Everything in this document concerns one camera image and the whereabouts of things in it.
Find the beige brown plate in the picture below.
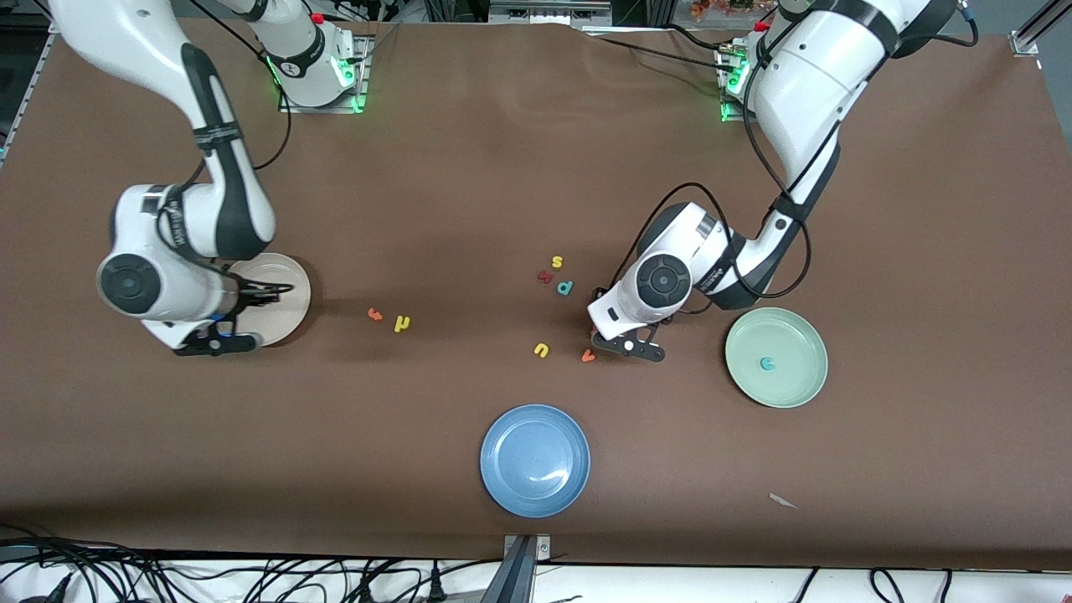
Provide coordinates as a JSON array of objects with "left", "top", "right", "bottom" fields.
[{"left": 219, "top": 252, "right": 312, "bottom": 348}]

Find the blue plate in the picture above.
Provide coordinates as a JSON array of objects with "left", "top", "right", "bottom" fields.
[{"left": 479, "top": 404, "right": 591, "bottom": 519}]

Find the pale green plate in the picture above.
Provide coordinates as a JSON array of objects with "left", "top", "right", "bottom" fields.
[{"left": 724, "top": 307, "right": 829, "bottom": 410}]

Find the grey metal device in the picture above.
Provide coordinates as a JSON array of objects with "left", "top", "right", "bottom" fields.
[{"left": 488, "top": 0, "right": 612, "bottom": 28}]

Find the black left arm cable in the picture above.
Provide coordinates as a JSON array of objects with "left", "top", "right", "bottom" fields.
[{"left": 611, "top": 33, "right": 981, "bottom": 312}]

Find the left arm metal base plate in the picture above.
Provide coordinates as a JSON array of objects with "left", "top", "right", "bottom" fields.
[{"left": 719, "top": 38, "right": 759, "bottom": 123}]

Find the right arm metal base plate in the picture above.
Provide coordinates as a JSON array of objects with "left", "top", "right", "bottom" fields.
[{"left": 278, "top": 33, "right": 371, "bottom": 115}]

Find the black cable on table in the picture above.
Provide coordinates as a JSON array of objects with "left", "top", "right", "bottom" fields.
[{"left": 586, "top": 23, "right": 738, "bottom": 76}]

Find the aluminium frame rail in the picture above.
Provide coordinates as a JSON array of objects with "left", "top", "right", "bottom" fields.
[{"left": 0, "top": 8, "right": 59, "bottom": 164}]

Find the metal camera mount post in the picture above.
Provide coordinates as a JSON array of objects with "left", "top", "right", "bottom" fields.
[{"left": 479, "top": 533, "right": 554, "bottom": 603}]

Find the aluminium frame corner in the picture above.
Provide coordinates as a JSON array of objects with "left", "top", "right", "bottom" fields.
[{"left": 1009, "top": 0, "right": 1072, "bottom": 56}]

